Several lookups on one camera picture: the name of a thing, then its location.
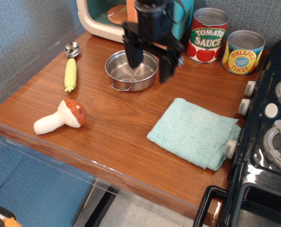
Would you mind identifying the tomato sauce can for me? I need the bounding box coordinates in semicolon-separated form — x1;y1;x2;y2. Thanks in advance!
187;8;230;63

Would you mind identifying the grey stove knob middle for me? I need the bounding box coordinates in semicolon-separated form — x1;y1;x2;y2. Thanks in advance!
238;99;250;116

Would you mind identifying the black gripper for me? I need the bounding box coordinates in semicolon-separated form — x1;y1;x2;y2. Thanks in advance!
122;0;184;83

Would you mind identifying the toy microwave teal and cream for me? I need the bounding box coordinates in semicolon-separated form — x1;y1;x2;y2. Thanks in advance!
77;0;194;43

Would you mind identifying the black toy stove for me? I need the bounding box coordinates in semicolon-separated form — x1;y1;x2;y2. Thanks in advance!
194;40;281;227

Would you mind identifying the pineapple slices can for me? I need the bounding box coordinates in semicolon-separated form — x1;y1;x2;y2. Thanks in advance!
222;30;266;75

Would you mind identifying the grey stove knob rear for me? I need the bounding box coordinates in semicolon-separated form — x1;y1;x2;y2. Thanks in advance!
244;80;256;97

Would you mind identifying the orange fuzzy object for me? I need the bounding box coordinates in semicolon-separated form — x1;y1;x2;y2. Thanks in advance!
2;218;22;227

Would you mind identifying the steel tiffin pan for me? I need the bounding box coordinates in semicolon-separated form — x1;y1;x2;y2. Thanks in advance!
105;50;159;92

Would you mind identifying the light blue cloth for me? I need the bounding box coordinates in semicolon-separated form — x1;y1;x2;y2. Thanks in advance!
147;98;241;171

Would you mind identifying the grey stove knob front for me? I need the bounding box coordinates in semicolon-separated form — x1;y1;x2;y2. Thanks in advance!
224;140;237;159

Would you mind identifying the orange plate inside microwave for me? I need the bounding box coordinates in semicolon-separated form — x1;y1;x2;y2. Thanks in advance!
107;5;128;25

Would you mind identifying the spoon with yellow-green handle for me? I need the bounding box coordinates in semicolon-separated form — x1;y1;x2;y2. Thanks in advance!
64;42;80;92

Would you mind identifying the plush mushroom toy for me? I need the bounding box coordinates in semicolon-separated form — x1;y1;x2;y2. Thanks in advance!
34;98;86;135

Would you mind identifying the grey stove knob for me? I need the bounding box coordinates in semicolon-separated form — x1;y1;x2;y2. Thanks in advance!
224;140;237;159
244;80;256;97
238;99;250;116

